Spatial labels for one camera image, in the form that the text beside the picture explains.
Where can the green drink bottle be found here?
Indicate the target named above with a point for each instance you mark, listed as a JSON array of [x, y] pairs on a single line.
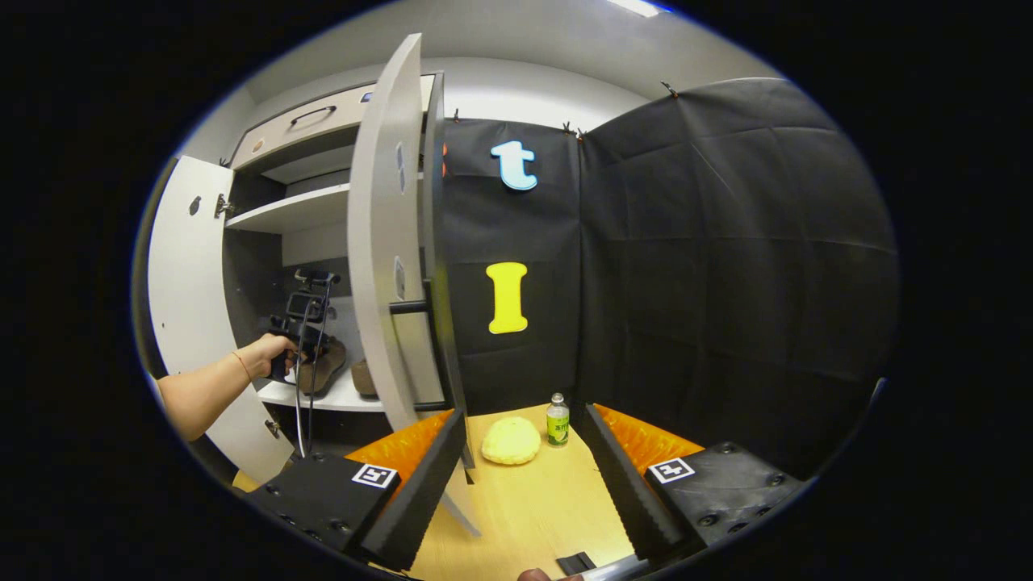
[[558, 424]]

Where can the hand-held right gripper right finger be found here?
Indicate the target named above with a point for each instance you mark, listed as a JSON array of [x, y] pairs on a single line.
[[617, 484]]

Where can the white shoe cabinet door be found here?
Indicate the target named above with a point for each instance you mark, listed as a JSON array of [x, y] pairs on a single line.
[[375, 242], [190, 274]]

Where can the small black object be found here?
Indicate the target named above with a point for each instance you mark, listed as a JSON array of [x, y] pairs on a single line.
[[575, 563]]

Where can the ceiling light strip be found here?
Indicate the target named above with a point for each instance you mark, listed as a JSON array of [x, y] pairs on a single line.
[[637, 7]]

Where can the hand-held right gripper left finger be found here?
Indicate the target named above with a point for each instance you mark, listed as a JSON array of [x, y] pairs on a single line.
[[420, 492]]

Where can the yellow sponge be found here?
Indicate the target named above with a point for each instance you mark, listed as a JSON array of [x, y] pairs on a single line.
[[511, 440]]

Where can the white shoe cabinet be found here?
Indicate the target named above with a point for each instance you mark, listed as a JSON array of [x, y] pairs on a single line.
[[299, 211]]

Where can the beige cabinet drawer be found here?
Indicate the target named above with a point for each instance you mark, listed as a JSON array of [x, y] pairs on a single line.
[[323, 133]]

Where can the black backdrop cloth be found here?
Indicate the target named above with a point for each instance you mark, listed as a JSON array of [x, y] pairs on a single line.
[[726, 242]]

